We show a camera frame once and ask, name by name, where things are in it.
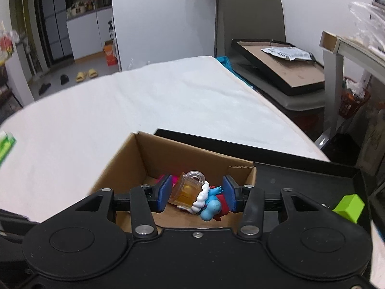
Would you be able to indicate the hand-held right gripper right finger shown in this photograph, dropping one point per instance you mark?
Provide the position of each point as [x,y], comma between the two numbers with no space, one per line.
[228,192]

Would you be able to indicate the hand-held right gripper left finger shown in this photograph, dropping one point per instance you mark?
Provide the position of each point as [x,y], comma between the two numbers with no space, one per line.
[164,194]

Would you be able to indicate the pink toy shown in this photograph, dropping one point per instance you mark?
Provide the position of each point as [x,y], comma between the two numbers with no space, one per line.
[175,180]

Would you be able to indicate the clear toy beer mug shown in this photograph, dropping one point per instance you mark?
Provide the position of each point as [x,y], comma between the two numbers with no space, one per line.
[185,191]

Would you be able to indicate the blue toy figure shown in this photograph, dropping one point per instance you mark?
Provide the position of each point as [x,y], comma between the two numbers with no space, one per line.
[212,207]

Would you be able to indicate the brown cardboard box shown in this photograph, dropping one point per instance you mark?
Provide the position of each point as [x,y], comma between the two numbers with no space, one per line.
[135,156]

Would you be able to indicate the black tray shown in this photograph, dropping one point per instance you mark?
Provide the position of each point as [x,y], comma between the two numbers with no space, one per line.
[300,180]

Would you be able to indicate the lime green hexagonal box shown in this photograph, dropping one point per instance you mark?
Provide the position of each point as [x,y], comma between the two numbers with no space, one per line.
[349,207]

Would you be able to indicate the teal cloth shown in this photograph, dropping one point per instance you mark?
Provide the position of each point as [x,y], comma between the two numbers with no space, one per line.
[225,61]

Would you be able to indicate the crumpled clear plastic wrap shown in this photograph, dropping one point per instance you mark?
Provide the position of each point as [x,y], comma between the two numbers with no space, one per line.
[140,63]

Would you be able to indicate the orange carton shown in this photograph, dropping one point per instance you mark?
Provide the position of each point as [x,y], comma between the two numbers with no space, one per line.
[110,55]

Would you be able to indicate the orange basket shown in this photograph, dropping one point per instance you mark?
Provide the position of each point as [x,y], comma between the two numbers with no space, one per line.
[350,105]

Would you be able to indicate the white mail bag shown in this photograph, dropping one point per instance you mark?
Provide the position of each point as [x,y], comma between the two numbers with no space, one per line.
[285,52]

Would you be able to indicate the black slipper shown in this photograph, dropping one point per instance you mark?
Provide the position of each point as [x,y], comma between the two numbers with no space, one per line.
[44,88]
[64,79]

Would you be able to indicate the grey desk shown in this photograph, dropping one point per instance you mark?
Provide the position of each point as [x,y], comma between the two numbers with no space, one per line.
[331,66]

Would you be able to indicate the green tissue packet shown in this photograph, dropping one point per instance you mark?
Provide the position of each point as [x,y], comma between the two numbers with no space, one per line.
[6,147]

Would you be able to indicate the white floor cabinet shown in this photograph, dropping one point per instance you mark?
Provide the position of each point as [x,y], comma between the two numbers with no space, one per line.
[87,33]

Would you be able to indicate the grey chair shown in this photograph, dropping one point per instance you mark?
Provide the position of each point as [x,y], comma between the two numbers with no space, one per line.
[249,15]

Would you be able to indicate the black framed sliding door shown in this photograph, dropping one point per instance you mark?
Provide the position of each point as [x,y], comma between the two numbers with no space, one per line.
[54,21]

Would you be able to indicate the large clear plastic bag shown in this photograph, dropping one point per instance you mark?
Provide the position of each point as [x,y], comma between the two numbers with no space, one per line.
[367,15]

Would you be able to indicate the black picture frame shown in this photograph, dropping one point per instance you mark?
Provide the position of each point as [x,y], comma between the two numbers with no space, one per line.
[288,72]

